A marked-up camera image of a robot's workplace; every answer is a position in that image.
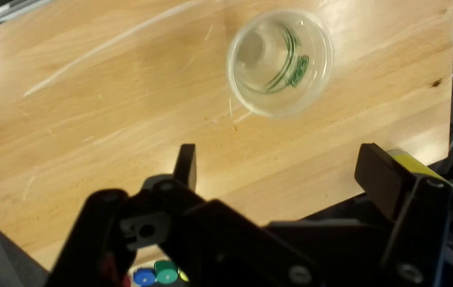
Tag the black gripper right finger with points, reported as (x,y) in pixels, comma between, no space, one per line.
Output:
(383,180)

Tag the yellow peg block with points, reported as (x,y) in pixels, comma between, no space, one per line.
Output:
(182,274)

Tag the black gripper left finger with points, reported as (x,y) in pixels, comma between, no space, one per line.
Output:
(185,164)

